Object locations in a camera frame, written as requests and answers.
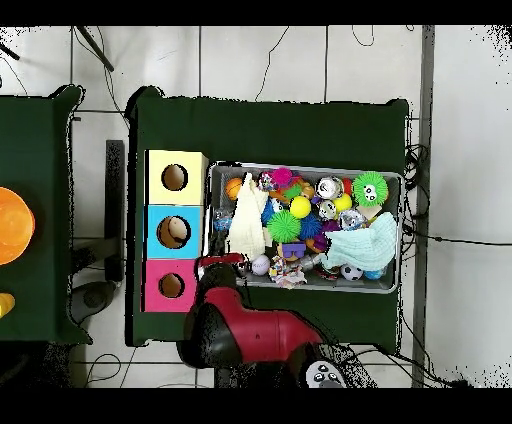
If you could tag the small yellow object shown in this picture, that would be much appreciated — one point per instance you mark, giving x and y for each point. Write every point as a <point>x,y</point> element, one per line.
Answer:
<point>5,305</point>

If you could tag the orange bowl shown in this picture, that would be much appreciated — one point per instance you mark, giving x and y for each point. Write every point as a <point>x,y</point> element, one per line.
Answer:
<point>14,226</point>

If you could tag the pink spiky ball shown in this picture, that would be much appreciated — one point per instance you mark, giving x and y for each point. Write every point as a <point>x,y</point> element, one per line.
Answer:
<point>282,177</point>

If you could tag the orange toy basketball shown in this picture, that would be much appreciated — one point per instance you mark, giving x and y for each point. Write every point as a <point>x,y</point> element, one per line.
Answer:
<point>232,188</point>

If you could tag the plain green spiky ball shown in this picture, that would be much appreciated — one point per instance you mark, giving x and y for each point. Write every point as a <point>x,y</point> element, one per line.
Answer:
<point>283,226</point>

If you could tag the wooden box with three holes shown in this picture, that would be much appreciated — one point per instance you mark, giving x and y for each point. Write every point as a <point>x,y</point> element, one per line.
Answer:
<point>160,248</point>

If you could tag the green spiky ball with eyes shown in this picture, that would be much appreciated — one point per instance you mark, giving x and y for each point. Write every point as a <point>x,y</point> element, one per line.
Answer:
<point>362,186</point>

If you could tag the black tripod leg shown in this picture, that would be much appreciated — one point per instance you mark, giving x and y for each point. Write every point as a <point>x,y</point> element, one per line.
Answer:
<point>10,52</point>
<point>96,48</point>

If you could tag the shallow metal mesh bin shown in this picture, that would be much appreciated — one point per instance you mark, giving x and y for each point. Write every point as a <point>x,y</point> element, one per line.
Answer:
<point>320,284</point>

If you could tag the small toy soccer ball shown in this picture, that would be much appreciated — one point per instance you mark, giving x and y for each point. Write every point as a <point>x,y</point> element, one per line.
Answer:
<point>352,272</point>

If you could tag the white toy baseball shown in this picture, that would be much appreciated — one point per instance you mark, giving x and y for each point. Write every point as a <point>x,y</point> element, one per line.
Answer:
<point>260,265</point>

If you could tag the black upright panel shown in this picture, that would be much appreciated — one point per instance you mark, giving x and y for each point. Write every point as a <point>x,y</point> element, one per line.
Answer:
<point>114,200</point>

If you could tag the crushed silver drink can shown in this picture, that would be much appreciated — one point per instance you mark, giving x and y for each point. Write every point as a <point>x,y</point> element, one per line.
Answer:
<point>329,188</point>

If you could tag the cream yellow cloth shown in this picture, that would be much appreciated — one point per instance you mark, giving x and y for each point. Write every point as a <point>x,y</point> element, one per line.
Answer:
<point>246,224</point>

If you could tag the dark green table cloth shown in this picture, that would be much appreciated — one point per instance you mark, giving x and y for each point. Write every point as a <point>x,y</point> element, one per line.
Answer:
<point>280,132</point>
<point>36,144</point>

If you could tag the mint green cloth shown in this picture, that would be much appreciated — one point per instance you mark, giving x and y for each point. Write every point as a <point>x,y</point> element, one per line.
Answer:
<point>360,248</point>

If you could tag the smooth yellow ball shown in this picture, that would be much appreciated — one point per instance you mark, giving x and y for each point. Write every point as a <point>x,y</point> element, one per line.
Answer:
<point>300,206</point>

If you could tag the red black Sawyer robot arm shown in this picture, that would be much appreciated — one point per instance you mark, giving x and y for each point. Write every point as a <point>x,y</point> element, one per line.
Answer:
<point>260,332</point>

